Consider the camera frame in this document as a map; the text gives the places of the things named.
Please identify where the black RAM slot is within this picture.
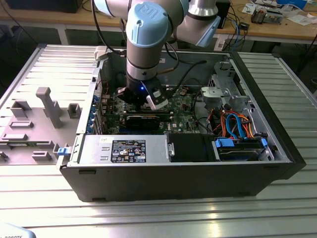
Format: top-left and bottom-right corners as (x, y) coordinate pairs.
(121, 108), (173, 117)

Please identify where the black graphics card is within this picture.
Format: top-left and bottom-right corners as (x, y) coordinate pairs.
(125, 114), (160, 131)

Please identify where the beige case latch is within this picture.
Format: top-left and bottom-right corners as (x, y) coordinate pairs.
(95, 46), (109, 61)

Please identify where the green motherboard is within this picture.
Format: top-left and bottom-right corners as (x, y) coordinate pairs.
(98, 85), (210, 136)

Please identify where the silver power supply unit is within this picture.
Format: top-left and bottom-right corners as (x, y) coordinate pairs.
(79, 135), (171, 166)

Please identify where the grey metal drive cage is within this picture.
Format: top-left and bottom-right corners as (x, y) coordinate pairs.
(212, 60), (250, 106)

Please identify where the blue case latch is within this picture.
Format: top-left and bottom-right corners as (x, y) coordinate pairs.
(57, 146), (71, 157)

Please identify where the black PC case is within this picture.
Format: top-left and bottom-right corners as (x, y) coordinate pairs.
(56, 46), (307, 203)

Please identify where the white printed label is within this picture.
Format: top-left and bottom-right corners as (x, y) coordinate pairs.
(214, 37), (232, 52)

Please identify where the grey parts rack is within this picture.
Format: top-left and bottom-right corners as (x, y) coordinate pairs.
(0, 86), (84, 166)

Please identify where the hard disk in blue carrier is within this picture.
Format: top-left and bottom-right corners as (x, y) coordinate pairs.
(215, 138), (268, 162)

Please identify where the small black upright box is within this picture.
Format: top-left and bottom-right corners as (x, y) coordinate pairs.
(219, 0), (231, 29)

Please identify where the wooden desk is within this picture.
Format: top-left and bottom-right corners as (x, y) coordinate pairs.
(0, 0), (317, 45)

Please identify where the large black box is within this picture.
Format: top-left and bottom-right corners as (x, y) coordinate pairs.
(4, 0), (81, 13)

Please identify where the metal heat sink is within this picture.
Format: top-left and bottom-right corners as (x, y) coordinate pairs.
(251, 6), (267, 25)

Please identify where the grey electronic device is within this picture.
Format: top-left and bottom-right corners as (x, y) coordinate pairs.
(266, 8), (284, 25)

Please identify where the white paper sheet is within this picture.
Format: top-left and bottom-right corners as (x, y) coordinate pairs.
(289, 14), (317, 26)

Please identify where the blue box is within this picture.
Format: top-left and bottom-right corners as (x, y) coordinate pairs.
(276, 0), (308, 9)

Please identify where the white labelled device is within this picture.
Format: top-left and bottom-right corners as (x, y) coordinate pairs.
(0, 222), (37, 238)

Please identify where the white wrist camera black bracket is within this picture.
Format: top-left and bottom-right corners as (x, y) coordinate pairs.
(145, 86), (169, 110)

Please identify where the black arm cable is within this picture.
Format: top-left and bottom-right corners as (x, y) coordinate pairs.
(158, 42), (208, 97)

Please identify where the blue wire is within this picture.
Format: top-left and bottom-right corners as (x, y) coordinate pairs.
(225, 113), (247, 141)

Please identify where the orange wire bundle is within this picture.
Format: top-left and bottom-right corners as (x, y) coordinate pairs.
(210, 109), (256, 138)

